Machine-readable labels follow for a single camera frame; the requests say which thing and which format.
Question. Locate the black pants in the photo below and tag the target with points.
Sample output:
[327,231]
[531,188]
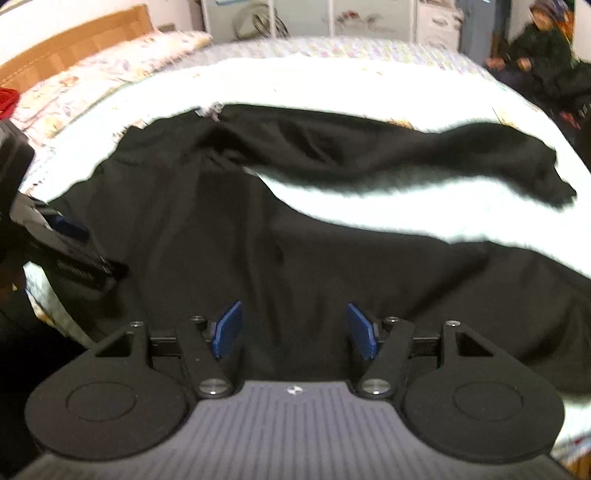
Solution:
[323,277]

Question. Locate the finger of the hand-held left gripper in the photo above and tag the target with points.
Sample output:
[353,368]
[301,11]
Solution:
[115,271]
[69,228]

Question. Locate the red cloth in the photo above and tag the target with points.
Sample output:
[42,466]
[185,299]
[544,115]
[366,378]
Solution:
[7,104]

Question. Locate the bee print quilt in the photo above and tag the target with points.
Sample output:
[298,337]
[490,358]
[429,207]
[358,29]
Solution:
[369,212]

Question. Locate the pink floral pillow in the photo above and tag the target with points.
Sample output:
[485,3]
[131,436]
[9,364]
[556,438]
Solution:
[92,74]

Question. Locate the white wardrobe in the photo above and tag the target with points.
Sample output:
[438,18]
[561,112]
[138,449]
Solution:
[304,16]

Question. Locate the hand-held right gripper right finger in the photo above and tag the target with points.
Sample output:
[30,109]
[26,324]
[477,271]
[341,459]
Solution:
[362,332]

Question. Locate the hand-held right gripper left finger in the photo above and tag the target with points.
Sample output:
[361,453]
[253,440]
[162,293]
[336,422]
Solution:
[228,330]

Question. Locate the purple floral bed sheet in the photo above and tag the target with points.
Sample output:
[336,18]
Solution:
[346,50]

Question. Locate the white drawer cabinet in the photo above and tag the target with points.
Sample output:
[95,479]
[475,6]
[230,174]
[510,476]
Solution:
[438,23]

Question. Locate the wooden headboard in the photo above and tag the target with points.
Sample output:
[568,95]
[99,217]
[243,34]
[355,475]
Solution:
[69,46]

